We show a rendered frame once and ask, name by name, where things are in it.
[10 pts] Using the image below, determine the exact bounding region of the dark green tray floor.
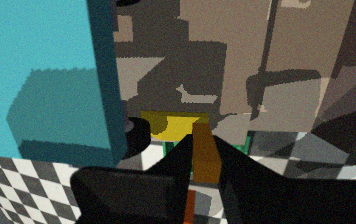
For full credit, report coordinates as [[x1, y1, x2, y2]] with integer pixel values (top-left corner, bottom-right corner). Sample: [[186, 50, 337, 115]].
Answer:
[[168, 142, 241, 152]]

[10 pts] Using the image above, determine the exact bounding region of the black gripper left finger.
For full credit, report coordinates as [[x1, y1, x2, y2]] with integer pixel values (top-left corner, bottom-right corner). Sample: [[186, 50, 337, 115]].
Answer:
[[70, 134, 193, 224]]

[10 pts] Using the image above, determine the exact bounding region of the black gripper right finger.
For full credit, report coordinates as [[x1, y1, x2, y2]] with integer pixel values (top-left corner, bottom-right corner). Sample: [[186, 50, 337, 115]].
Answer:
[[213, 135, 356, 224]]

